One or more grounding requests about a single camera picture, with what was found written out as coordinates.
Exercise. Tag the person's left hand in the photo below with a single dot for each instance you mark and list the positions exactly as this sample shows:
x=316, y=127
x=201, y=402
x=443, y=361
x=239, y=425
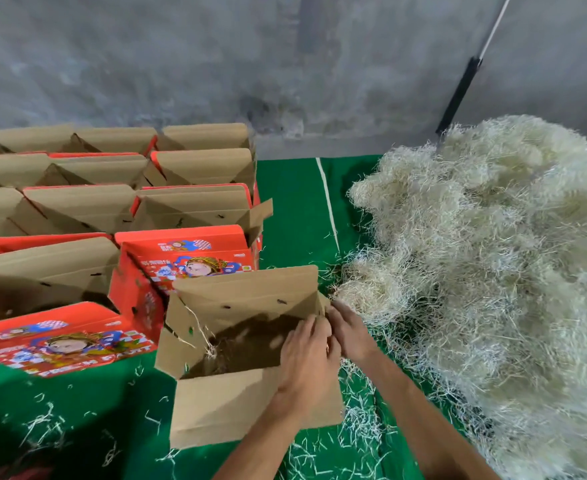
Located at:
x=309, y=370

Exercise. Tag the person's right hand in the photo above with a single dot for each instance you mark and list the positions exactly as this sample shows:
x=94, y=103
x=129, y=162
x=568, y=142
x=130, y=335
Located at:
x=351, y=335

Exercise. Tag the pile of shredded paper filler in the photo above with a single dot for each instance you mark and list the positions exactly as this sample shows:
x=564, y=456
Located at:
x=494, y=265

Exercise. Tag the group of red fruit boxes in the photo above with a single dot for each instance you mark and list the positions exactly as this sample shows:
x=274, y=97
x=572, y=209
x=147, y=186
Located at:
x=73, y=205

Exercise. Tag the person's right forearm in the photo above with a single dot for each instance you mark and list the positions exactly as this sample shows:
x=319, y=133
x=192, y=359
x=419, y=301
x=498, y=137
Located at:
x=424, y=425

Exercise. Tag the person's left forearm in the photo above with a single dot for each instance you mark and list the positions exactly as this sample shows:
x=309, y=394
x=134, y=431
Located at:
x=263, y=450

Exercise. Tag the white pole with black grip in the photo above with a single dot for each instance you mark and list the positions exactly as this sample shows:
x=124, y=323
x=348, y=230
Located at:
x=459, y=95

